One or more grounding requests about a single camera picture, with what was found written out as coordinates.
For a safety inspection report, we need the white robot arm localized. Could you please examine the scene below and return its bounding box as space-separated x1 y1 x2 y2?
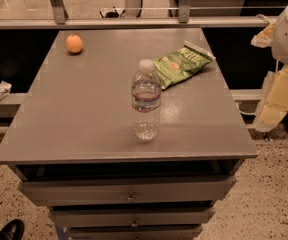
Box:
251 5 288 132

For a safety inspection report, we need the orange fruit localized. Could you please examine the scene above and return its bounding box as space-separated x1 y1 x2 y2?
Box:
66 34 83 53

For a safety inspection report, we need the black leather shoe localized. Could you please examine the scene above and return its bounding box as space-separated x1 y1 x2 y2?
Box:
0 219 25 240

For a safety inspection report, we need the middle grey drawer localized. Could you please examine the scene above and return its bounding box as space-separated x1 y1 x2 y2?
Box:
49 207 215 228

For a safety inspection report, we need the clear plastic water bottle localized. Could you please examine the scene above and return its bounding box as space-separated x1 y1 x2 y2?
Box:
131 59 162 142

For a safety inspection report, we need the grey metal railing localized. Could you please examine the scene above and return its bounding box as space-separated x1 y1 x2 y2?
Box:
0 0 288 30

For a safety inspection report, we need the grey drawer cabinet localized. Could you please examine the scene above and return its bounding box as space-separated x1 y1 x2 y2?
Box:
0 28 259 240

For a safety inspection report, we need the grey drawer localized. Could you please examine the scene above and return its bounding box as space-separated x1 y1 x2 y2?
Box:
19 176 236 207
68 225 202 240
49 207 215 228

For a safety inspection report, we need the bottom grey drawer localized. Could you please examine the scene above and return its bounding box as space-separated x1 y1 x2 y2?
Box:
68 225 202 240

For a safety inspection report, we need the green jalapeno chip bag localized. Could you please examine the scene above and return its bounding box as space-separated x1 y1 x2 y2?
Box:
154 41 215 89

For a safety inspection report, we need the top grey drawer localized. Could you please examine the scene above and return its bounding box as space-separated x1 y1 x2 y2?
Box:
19 176 236 207

